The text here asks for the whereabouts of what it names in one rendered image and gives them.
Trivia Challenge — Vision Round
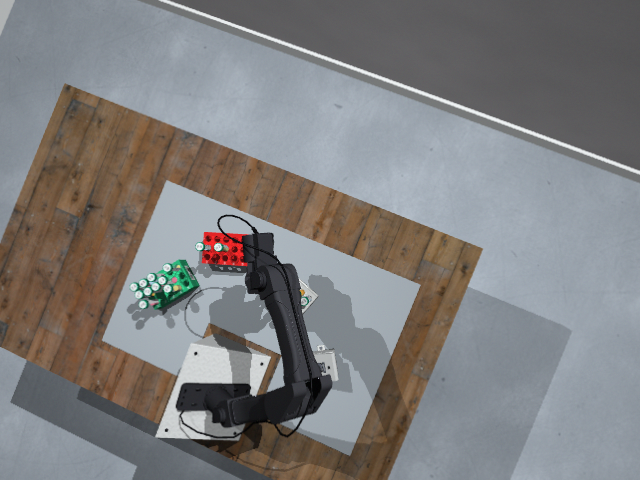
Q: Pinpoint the grey bench mat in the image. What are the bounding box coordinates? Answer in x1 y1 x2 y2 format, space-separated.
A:
102 180 421 456

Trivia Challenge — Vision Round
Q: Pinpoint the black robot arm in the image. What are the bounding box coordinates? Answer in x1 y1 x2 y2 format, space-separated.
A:
176 245 332 428

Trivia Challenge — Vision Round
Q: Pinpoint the green test tube rack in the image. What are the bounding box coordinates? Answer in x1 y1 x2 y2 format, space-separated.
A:
148 260 200 310

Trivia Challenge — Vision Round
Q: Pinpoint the red test tube rack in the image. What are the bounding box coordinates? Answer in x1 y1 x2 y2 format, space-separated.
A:
202 232 248 266

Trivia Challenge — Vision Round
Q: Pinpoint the white tube rack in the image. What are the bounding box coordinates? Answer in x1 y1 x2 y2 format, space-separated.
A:
299 278 319 314

